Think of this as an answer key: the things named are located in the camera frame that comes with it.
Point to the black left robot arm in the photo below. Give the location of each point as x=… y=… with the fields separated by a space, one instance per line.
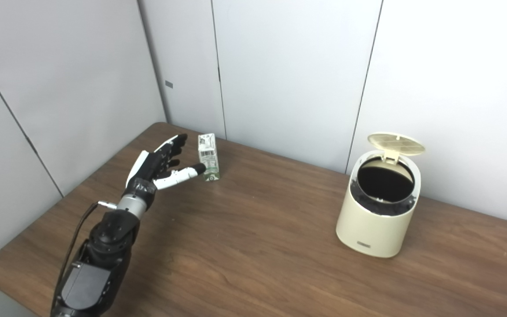
x=99 y=259

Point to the cream round bin lid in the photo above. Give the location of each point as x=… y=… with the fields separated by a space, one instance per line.
x=396 y=143

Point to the cream-colored bin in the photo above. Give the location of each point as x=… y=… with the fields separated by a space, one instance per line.
x=376 y=220

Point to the white and black left hand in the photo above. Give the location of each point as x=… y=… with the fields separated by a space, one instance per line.
x=148 y=169

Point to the white green milk carton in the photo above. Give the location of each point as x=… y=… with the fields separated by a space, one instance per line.
x=208 y=158

